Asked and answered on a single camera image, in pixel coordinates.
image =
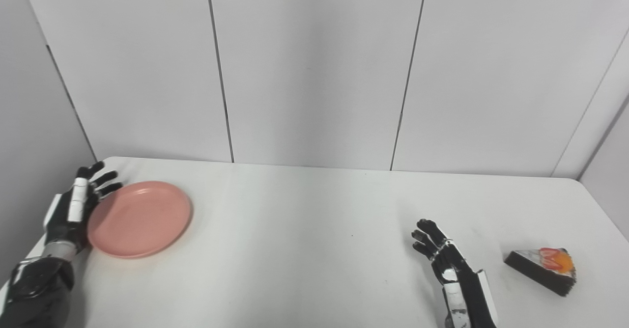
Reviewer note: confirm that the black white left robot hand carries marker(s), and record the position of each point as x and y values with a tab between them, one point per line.
76	203

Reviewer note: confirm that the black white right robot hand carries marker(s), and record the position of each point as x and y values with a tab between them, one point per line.
459	284

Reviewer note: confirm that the pink round plate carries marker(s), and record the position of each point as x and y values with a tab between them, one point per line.
140	220

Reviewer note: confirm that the chocolate cake slice with fruit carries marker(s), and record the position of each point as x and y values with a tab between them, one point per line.
540	271

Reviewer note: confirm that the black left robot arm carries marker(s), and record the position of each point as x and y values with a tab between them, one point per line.
39	293

